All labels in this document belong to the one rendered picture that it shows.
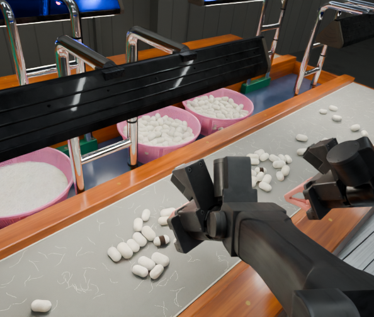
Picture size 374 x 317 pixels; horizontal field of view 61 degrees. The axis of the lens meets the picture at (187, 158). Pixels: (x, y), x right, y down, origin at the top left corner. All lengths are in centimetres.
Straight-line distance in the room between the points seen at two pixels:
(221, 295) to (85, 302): 24
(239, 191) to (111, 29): 253
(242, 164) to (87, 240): 39
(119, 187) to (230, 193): 39
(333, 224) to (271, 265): 52
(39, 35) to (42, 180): 191
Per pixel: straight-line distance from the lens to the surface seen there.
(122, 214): 76
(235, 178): 47
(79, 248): 71
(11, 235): 74
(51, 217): 74
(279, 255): 30
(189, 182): 50
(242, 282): 64
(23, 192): 88
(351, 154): 59
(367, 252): 95
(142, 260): 66
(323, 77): 186
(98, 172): 99
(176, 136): 103
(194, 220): 51
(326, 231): 80
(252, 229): 35
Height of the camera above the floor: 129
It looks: 36 degrees down
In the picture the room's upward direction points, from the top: 6 degrees clockwise
